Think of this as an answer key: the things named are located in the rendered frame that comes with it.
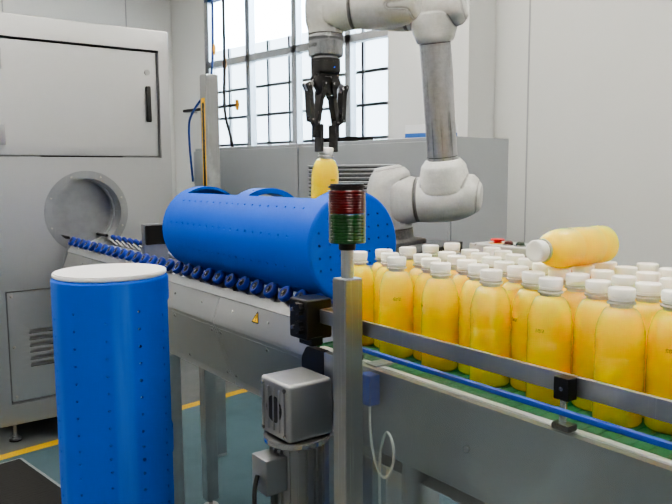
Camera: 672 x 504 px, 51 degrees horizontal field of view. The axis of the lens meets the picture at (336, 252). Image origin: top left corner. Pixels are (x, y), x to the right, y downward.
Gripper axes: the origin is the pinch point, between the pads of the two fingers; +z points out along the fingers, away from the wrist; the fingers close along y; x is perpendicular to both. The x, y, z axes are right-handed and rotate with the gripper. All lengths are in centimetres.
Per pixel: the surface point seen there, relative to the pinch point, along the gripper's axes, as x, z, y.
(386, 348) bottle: 42, 45, 15
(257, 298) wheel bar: -18.8, 43.3, 10.3
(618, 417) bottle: 94, 45, 15
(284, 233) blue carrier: 0.4, 23.8, 13.3
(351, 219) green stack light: 58, 17, 37
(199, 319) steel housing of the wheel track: -50, 54, 13
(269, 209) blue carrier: -11.3, 18.3, 10.6
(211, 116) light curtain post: -129, -16, -32
